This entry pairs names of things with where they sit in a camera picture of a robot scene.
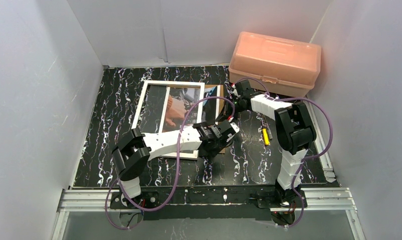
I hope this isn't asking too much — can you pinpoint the yellow handled screwdriver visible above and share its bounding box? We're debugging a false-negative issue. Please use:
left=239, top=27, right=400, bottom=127
left=262, top=127, right=270, bottom=146

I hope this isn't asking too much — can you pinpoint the printed colour photo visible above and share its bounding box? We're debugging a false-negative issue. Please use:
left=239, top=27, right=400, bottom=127
left=158, top=86, right=221, bottom=133

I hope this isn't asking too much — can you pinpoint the white wooden photo frame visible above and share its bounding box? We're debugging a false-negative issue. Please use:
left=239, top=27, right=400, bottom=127
left=132, top=80, right=205, bottom=144

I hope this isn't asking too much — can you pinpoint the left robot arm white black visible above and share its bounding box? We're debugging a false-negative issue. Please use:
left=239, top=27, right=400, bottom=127
left=112, top=120, right=239, bottom=198

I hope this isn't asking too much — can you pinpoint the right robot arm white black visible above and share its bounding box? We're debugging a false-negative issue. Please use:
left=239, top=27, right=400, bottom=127
left=216, top=79, right=316, bottom=191

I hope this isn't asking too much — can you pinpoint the pink plastic storage box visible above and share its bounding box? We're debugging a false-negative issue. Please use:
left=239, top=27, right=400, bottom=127
left=228, top=31, right=321, bottom=97

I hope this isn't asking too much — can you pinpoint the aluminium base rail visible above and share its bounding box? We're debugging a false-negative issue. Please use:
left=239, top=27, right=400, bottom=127
left=57, top=187, right=357, bottom=212

